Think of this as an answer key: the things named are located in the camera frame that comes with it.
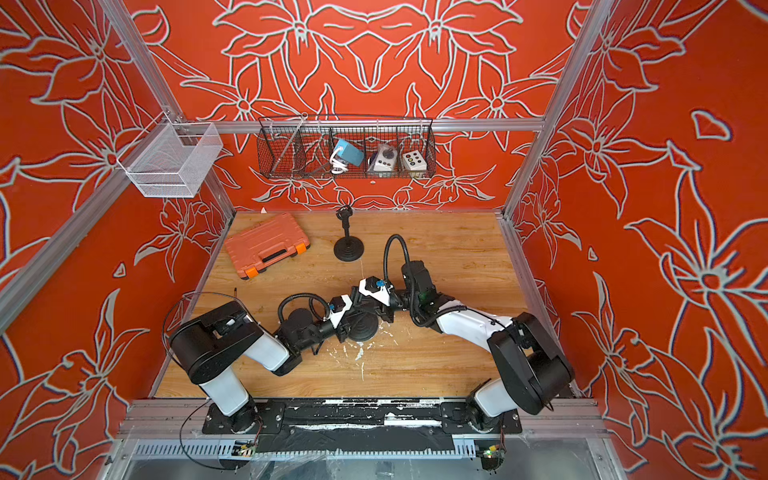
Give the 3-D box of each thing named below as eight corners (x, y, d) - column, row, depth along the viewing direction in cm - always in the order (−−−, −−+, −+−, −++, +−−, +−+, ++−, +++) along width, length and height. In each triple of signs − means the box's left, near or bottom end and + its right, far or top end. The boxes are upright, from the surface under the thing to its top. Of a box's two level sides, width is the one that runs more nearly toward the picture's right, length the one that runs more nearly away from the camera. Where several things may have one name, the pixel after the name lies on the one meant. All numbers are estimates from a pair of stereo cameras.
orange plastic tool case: (244, 282, 100) (238, 274, 97) (227, 247, 111) (222, 238, 107) (312, 248, 110) (309, 240, 106) (291, 218, 120) (288, 210, 116)
